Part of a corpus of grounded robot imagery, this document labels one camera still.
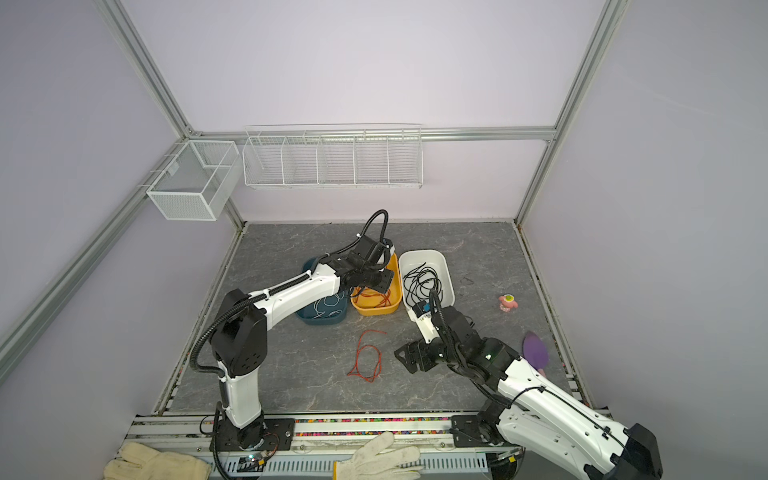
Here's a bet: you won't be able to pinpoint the red cables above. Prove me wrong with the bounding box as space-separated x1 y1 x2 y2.
346 328 389 384

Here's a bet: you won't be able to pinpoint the work glove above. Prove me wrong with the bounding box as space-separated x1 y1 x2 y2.
332 431 422 480
103 442 212 480

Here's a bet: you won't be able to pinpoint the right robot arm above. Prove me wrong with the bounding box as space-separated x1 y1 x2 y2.
395 302 663 479

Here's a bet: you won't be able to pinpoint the left work glove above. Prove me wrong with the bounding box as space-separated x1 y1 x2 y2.
103 442 212 480

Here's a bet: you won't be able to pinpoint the white wire shelf basket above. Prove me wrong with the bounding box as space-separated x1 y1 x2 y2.
242 123 424 189

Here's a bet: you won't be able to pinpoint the white mesh box basket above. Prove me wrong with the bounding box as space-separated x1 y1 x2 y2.
147 140 243 221

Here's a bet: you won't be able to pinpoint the right work glove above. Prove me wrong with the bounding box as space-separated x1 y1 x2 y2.
332 431 422 480

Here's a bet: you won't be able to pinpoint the teal plastic bin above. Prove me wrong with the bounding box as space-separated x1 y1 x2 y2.
295 288 350 326

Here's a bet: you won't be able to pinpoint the yellow plastic bin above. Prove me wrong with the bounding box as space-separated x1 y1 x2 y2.
351 253 403 316

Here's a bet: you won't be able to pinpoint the white plastic bin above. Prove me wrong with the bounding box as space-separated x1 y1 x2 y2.
398 250 456 314

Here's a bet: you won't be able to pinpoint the pink toy figure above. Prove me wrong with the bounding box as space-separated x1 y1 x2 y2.
498 294 519 312

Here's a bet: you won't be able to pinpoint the black cable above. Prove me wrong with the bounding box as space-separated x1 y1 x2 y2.
401 262 445 313

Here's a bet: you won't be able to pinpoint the purple object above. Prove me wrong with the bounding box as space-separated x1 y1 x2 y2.
522 331 550 376

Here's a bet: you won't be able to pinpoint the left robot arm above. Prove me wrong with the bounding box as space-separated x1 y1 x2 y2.
189 234 394 450

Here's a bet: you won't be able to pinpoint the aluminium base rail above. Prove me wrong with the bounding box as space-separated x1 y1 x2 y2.
119 410 625 475

